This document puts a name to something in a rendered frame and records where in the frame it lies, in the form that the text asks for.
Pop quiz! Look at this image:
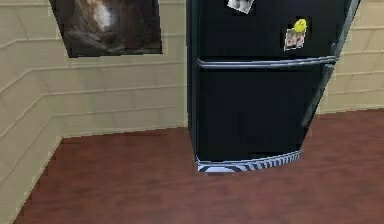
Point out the black fridge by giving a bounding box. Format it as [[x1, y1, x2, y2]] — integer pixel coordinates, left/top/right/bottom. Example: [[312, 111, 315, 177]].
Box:
[[186, 0, 362, 174]]

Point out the yellow fridge magnet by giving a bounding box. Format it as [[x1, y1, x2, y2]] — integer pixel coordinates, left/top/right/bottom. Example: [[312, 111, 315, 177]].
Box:
[[293, 18, 308, 34]]

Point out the dark brown wall picture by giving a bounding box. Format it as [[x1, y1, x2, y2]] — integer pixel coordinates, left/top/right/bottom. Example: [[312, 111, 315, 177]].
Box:
[[49, 0, 163, 59]]

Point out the grey fridge handle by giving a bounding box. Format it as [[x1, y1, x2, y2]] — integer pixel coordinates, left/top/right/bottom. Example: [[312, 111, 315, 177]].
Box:
[[330, 0, 362, 58], [301, 63, 335, 128]]

